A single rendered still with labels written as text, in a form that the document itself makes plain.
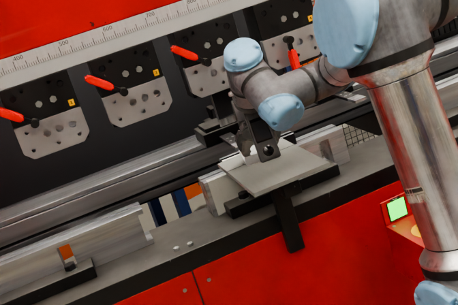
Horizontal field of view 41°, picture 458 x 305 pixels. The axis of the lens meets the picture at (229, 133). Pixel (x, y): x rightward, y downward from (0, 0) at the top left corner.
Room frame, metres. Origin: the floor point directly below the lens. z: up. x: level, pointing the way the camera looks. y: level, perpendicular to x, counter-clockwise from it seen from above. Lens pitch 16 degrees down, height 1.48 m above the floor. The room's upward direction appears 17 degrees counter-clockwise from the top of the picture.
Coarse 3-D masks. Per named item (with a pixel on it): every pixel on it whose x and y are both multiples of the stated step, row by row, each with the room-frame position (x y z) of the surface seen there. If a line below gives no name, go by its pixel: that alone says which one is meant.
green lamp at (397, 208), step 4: (396, 200) 1.30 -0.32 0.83; (400, 200) 1.31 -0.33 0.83; (388, 204) 1.30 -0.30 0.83; (392, 204) 1.30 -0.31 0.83; (396, 204) 1.30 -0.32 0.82; (400, 204) 1.31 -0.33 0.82; (404, 204) 1.31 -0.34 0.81; (388, 208) 1.30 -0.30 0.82; (392, 208) 1.30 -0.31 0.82; (396, 208) 1.30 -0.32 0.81; (400, 208) 1.31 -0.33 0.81; (404, 208) 1.31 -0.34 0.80; (392, 212) 1.30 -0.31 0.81; (396, 212) 1.30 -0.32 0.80; (400, 212) 1.30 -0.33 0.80; (404, 212) 1.31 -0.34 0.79; (392, 216) 1.30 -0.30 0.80; (396, 216) 1.30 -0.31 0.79; (400, 216) 1.30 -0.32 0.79; (392, 220) 1.30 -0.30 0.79
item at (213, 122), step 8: (216, 120) 1.72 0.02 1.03; (200, 128) 1.71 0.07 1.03; (208, 128) 1.67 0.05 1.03; (216, 128) 1.67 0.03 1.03; (224, 128) 1.66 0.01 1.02; (232, 128) 1.67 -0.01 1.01; (200, 136) 1.68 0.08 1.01; (208, 136) 1.65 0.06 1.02; (216, 136) 1.66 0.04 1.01; (224, 136) 1.64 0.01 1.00; (232, 136) 1.61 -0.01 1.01; (208, 144) 1.65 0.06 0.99; (232, 144) 1.55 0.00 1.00
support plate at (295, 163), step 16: (288, 144) 1.42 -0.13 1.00; (240, 160) 1.42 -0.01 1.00; (272, 160) 1.35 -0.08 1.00; (288, 160) 1.32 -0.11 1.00; (304, 160) 1.29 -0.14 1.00; (320, 160) 1.26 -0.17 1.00; (240, 176) 1.31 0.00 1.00; (256, 176) 1.28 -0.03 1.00; (272, 176) 1.25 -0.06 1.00; (288, 176) 1.22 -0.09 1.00; (304, 176) 1.22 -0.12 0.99; (256, 192) 1.19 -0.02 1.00
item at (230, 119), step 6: (228, 90) 1.47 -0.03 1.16; (210, 96) 1.48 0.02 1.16; (216, 96) 1.47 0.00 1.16; (222, 96) 1.47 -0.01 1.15; (228, 96) 1.47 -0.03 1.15; (216, 102) 1.47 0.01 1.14; (222, 102) 1.47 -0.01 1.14; (228, 102) 1.47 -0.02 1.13; (216, 108) 1.46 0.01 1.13; (222, 108) 1.47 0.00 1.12; (228, 108) 1.47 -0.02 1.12; (216, 114) 1.48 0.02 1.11; (222, 114) 1.47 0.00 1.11; (228, 114) 1.47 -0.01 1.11; (222, 120) 1.47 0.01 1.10; (228, 120) 1.48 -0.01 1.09; (234, 120) 1.48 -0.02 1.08; (222, 126) 1.47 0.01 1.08
